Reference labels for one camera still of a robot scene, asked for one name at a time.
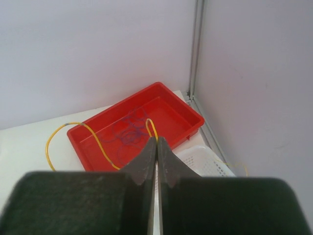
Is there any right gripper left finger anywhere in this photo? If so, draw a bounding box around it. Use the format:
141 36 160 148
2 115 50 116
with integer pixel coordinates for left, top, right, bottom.
0 138 157 235

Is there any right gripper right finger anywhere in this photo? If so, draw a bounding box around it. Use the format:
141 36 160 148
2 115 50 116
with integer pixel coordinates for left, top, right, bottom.
157 137 312 235

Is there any purple wire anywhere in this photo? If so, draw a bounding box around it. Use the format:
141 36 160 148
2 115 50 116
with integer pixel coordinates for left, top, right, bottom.
100 109 150 167

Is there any white perforated basket right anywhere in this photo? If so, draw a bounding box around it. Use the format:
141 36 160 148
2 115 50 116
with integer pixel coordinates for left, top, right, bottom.
176 145 235 177

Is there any red plastic tray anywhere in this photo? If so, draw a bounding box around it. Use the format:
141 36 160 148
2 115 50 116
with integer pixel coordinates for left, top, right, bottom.
67 82 204 171

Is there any right frame post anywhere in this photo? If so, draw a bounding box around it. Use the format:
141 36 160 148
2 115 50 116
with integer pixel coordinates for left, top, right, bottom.
186 0 230 167

